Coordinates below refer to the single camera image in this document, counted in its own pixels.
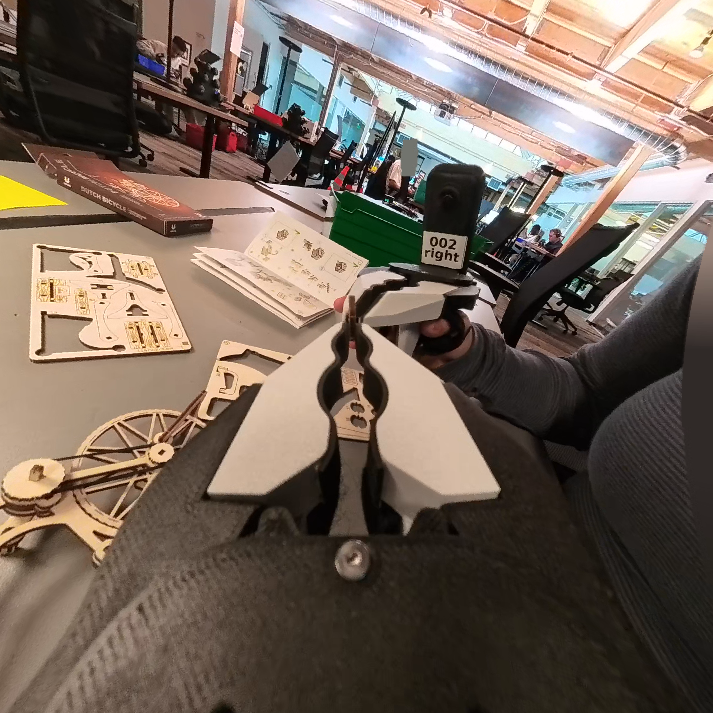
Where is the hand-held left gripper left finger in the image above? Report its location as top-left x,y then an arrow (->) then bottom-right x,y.
206,321 -> 349,502

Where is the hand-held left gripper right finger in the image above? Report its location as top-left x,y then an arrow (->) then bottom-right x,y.
356,323 -> 502,535

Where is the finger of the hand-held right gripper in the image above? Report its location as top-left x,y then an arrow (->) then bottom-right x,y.
359,279 -> 447,329
348,266 -> 407,315

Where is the small wooden model part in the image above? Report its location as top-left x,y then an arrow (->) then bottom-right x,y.
331,296 -> 377,442

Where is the wooden bicycle model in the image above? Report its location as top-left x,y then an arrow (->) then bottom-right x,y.
0,390 -> 207,566

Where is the person's right forearm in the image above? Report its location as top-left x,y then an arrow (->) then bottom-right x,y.
440,256 -> 703,452

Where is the wooden parts sheet yellow etching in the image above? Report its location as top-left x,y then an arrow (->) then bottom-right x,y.
30,243 -> 193,364

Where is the person's right hand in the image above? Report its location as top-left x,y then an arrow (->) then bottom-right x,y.
418,319 -> 475,373

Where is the green plastic bin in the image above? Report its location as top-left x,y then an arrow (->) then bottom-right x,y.
328,189 -> 495,269

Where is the white instruction booklet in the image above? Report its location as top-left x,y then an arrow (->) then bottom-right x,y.
191,212 -> 369,331

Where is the person's grey sweater torso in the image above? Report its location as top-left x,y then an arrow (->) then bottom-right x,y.
563,368 -> 688,713

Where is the dark red-brown product box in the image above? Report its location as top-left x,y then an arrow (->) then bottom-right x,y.
22,143 -> 214,238

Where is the yellow sticky note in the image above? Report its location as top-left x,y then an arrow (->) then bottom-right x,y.
0,175 -> 69,212

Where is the black mesh office chair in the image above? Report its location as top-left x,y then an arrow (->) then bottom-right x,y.
16,0 -> 154,168

